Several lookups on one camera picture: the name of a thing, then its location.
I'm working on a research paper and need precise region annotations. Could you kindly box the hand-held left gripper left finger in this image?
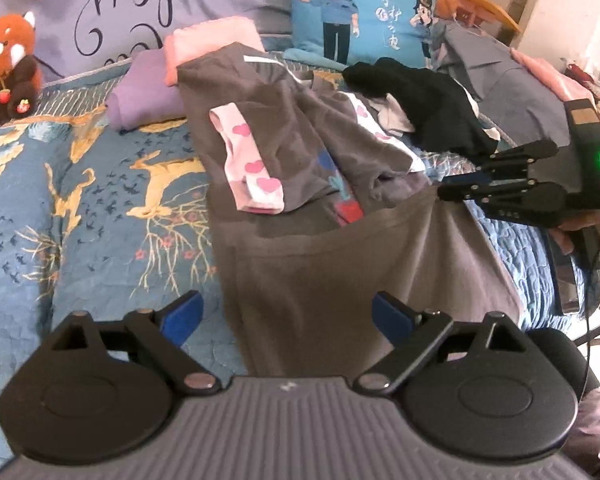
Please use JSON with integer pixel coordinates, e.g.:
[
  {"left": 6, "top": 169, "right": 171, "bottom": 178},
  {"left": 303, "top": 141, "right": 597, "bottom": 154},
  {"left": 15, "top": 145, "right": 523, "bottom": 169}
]
[{"left": 50, "top": 290, "right": 223, "bottom": 394}]

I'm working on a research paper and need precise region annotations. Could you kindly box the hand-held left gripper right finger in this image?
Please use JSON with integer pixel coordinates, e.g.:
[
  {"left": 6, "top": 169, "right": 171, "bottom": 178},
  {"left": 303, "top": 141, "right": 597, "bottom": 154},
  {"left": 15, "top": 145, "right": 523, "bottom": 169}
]
[{"left": 355, "top": 290, "right": 531, "bottom": 394}]

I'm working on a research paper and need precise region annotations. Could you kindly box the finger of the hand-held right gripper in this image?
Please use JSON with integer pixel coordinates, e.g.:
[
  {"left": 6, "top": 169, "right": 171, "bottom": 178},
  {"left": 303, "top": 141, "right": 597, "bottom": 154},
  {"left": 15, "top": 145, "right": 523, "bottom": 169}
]
[
  {"left": 437, "top": 179, "right": 570, "bottom": 224},
  {"left": 447, "top": 140, "right": 560, "bottom": 187}
]

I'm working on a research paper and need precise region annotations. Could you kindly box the grey flower-print t-shirt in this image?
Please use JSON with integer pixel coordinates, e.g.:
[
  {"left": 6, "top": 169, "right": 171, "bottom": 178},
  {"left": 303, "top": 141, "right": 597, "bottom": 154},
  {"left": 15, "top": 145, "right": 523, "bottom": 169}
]
[{"left": 176, "top": 44, "right": 526, "bottom": 378}]

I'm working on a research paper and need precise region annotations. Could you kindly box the pink heart-print garment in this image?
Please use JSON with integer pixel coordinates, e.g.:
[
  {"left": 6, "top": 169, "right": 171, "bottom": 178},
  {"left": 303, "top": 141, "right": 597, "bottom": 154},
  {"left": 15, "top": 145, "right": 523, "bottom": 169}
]
[{"left": 209, "top": 91, "right": 428, "bottom": 214}]

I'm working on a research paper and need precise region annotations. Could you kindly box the person's right hand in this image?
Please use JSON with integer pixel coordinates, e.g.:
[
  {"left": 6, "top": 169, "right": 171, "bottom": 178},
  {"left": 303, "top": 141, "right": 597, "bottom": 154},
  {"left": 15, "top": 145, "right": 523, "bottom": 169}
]
[{"left": 551, "top": 199, "right": 600, "bottom": 257}]

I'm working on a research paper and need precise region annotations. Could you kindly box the red basket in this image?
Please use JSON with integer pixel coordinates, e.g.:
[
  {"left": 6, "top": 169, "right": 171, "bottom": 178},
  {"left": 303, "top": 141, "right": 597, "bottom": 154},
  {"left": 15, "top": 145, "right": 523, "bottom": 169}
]
[{"left": 562, "top": 60, "right": 600, "bottom": 84}]

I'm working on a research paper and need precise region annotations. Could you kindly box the salmon pink towel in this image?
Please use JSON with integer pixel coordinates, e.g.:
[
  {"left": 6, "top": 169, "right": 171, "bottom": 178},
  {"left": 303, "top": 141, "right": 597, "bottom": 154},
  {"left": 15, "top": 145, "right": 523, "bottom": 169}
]
[{"left": 510, "top": 47, "right": 586, "bottom": 106}]

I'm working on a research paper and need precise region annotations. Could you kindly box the black smartphone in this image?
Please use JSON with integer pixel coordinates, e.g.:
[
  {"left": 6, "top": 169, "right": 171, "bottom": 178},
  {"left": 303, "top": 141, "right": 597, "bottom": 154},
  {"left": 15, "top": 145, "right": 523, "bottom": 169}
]
[{"left": 547, "top": 246, "right": 582, "bottom": 317}]

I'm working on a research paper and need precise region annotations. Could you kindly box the black garment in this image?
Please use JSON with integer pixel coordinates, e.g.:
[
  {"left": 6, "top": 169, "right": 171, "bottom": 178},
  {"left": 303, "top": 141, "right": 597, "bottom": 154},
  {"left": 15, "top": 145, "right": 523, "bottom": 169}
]
[{"left": 342, "top": 57, "right": 501, "bottom": 158}]

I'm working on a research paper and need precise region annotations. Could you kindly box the blue floral quilt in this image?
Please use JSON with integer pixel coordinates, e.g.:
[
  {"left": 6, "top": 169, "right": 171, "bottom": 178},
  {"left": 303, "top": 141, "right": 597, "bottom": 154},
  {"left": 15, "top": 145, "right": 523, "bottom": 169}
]
[{"left": 0, "top": 57, "right": 581, "bottom": 461}]

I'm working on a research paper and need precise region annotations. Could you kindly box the white cabinet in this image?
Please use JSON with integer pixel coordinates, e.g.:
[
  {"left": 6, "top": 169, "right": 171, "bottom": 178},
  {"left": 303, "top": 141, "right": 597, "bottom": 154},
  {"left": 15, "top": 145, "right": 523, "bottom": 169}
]
[{"left": 490, "top": 0, "right": 600, "bottom": 77}]

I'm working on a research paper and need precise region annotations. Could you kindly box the yellow wooden stick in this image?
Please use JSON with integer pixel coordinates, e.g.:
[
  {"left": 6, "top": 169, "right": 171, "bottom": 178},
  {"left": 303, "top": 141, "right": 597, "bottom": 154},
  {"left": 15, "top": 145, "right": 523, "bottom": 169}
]
[{"left": 437, "top": 0, "right": 522, "bottom": 32}]

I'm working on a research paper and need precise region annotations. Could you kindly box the orange bag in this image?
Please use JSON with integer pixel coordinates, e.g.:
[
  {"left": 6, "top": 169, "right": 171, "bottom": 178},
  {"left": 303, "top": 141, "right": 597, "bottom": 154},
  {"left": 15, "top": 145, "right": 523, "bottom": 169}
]
[{"left": 435, "top": 0, "right": 462, "bottom": 22}]

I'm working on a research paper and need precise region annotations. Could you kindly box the blue cartoon-print pillow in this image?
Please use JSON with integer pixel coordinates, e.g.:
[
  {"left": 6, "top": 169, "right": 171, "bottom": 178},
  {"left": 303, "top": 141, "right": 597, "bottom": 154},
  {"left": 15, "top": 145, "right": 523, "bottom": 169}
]
[{"left": 282, "top": 0, "right": 440, "bottom": 71}]

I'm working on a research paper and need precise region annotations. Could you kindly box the folded purple cloth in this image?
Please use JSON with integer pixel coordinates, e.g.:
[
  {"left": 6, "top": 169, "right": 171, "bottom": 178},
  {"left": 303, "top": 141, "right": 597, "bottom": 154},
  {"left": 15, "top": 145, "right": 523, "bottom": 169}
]
[{"left": 105, "top": 49, "right": 188, "bottom": 131}]

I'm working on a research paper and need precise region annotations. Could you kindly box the folded pink towel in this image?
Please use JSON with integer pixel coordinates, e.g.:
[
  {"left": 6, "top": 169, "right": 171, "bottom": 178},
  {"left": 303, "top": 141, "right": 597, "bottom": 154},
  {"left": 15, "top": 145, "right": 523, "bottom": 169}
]
[{"left": 162, "top": 16, "right": 266, "bottom": 86}]

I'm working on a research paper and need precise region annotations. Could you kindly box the red panda plush toy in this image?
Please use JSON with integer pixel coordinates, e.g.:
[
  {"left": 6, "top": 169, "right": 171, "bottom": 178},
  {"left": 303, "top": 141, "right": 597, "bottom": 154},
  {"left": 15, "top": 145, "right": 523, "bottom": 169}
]
[{"left": 0, "top": 11, "right": 45, "bottom": 133}]

